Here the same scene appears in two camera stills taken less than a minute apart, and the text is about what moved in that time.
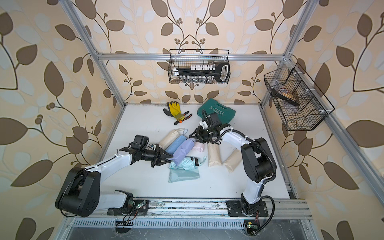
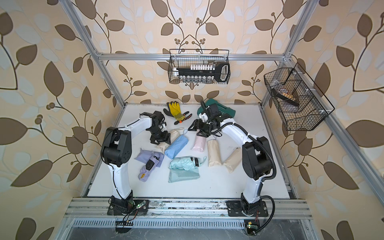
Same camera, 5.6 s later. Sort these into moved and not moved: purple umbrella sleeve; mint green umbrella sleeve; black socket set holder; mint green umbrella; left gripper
Moved: purple umbrella sleeve; left gripper
Not moved: black socket set holder; mint green umbrella sleeve; mint green umbrella
